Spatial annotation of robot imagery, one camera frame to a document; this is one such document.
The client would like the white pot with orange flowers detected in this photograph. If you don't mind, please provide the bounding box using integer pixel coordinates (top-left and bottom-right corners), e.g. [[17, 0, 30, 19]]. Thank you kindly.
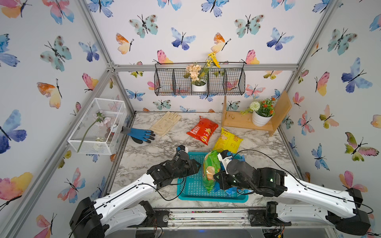
[[240, 97, 276, 127]]

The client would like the teal plastic basket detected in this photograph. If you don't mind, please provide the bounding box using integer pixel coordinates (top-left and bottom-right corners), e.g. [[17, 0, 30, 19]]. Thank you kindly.
[[177, 167, 249, 203]]

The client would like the beige rubber glove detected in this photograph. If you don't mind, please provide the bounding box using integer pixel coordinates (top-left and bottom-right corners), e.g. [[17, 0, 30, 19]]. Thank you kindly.
[[150, 112, 182, 136]]

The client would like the dark blue Lay's chips bag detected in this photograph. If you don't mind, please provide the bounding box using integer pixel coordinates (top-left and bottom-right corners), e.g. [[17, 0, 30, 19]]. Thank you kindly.
[[215, 155, 246, 196]]

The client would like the green chips bag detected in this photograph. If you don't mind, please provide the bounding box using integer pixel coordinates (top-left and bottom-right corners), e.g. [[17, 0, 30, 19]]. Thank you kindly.
[[202, 150, 221, 193]]

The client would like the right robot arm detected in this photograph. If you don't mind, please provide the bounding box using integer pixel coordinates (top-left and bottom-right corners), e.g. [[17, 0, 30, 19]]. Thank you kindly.
[[213, 159, 371, 236]]

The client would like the wooden corner shelf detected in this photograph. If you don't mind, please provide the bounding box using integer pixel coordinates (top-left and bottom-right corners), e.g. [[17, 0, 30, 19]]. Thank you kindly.
[[221, 91, 292, 136]]

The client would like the white wire mesh box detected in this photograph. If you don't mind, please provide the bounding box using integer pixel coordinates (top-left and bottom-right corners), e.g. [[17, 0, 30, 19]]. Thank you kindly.
[[67, 98, 127, 155]]

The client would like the light blue chips bag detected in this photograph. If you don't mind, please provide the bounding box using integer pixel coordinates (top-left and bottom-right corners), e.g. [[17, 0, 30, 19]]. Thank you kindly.
[[225, 187, 247, 196]]

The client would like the yellow chips bag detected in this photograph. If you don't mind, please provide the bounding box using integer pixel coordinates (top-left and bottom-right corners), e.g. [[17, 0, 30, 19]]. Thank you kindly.
[[213, 128, 243, 153]]

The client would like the white pot with peach flowers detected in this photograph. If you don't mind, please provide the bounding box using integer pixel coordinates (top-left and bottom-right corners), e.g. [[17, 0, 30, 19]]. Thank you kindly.
[[184, 52, 220, 92]]

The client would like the pink artificial flower stem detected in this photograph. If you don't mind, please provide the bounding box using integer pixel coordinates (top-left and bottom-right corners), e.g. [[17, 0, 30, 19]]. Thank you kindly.
[[77, 110, 111, 153]]

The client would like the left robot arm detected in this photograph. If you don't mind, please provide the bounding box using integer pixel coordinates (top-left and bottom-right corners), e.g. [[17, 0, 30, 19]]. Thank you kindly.
[[69, 150, 201, 238]]

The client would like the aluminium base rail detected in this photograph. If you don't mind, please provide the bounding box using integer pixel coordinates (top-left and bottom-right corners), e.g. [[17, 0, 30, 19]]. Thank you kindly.
[[118, 207, 334, 231]]

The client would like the black wire wall basket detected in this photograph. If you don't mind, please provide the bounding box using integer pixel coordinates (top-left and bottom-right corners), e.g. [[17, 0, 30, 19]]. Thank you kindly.
[[154, 61, 246, 96]]

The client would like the blue black work glove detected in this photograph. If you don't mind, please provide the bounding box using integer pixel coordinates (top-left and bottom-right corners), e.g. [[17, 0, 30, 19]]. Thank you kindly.
[[121, 127, 155, 144]]

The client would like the red chips bag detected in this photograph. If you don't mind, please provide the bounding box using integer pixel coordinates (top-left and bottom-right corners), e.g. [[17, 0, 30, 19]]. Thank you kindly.
[[187, 116, 218, 145]]

